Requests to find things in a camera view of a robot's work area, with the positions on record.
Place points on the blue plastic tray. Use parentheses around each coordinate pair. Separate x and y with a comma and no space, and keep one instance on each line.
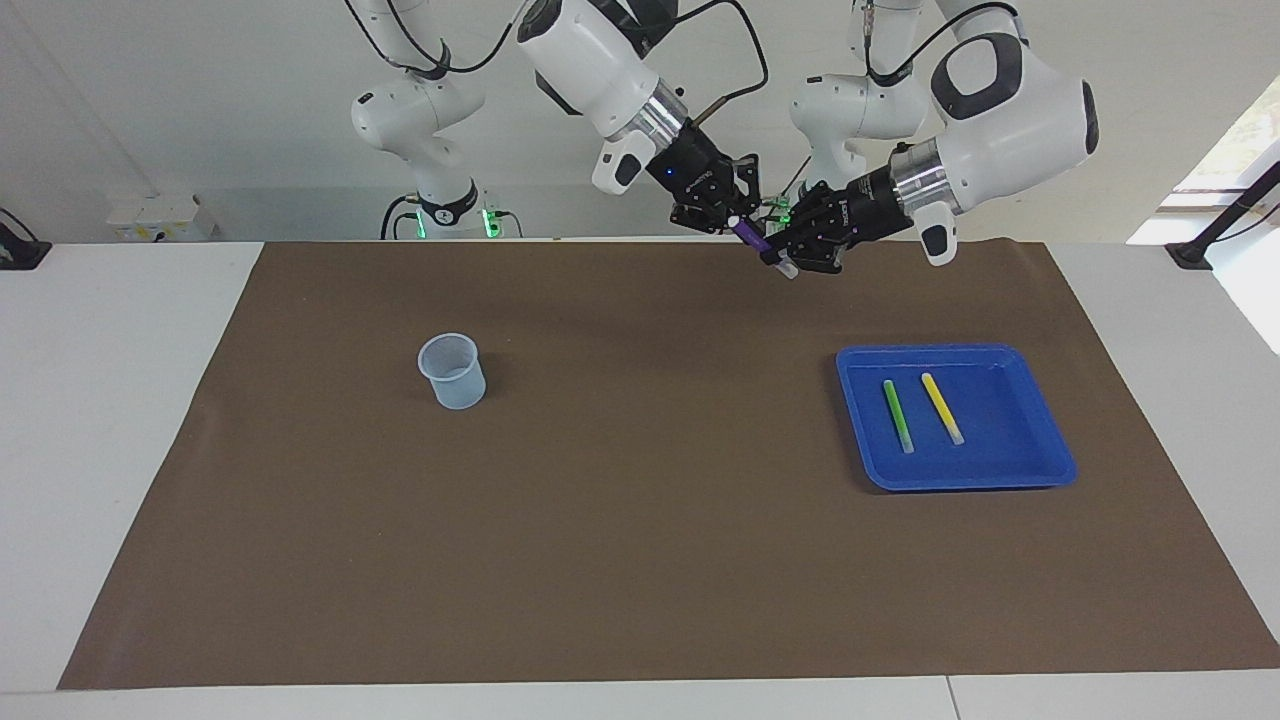
(1010,450)

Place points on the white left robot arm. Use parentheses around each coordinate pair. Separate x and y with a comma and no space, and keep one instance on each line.
(1010,110)

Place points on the green pen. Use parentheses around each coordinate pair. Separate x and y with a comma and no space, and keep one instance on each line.
(897,415)

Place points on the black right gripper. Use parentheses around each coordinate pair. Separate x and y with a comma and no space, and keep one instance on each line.
(692,165)

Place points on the black table clamp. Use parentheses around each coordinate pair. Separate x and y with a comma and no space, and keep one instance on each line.
(20,250)

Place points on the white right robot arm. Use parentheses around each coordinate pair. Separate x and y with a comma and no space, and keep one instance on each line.
(600,60)

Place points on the translucent plastic cup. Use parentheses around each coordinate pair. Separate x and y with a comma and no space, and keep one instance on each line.
(455,380)

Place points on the yellow pen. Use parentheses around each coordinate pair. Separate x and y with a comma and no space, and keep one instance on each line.
(942,408)

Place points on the purple pen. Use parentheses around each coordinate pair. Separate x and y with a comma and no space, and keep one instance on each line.
(750,236)

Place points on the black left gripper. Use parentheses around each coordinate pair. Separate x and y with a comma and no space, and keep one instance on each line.
(875,205)

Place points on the brown table mat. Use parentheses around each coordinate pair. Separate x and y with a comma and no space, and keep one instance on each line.
(640,560)

